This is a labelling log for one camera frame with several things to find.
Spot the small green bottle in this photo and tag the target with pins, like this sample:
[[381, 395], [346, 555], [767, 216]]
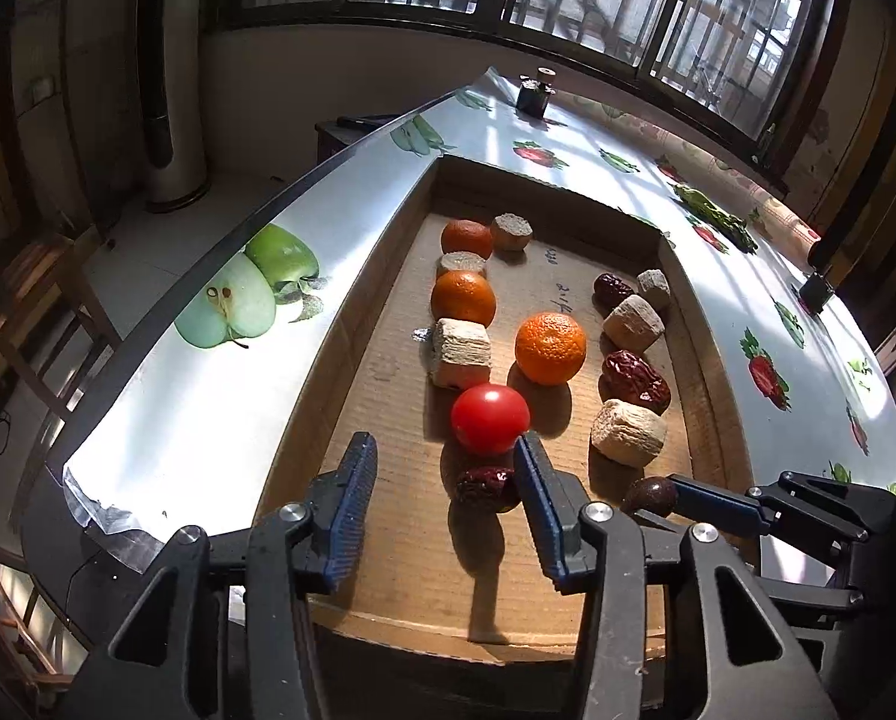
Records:
[[769, 139]]

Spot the dried red date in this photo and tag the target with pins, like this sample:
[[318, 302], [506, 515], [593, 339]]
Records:
[[614, 290], [485, 487], [635, 379]]

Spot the small black clamp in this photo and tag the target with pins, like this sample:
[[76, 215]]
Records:
[[815, 291]]

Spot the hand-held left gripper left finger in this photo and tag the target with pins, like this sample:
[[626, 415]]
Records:
[[354, 510]]

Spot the black clamp with metal knob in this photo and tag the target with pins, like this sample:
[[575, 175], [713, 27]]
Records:
[[535, 94]]

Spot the wooden chair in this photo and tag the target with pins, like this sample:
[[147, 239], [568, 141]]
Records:
[[35, 300]]

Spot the white cylindrical column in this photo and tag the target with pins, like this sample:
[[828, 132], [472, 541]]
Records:
[[174, 127]]

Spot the dark purple round fruit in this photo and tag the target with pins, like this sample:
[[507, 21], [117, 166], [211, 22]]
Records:
[[649, 496]]

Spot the dark side table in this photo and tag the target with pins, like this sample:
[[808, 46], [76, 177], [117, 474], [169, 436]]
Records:
[[350, 136]]

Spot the green leafy vegetable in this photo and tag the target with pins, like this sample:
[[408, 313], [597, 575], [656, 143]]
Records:
[[714, 216]]

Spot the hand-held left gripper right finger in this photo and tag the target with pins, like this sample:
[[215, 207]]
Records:
[[538, 510]]

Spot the shallow cardboard box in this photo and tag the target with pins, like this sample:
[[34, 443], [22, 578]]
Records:
[[395, 427]]

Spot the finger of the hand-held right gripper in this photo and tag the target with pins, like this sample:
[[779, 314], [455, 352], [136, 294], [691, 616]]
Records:
[[808, 594], [710, 499]]

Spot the orange mandarin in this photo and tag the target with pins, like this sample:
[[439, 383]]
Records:
[[550, 349], [463, 298], [466, 238]]

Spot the red cherry tomato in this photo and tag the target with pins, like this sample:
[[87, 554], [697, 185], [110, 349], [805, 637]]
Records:
[[490, 418]]

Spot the beige cylindrical chunk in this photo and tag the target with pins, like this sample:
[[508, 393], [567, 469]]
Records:
[[631, 322], [461, 264], [654, 287], [628, 431], [461, 352], [511, 231]]

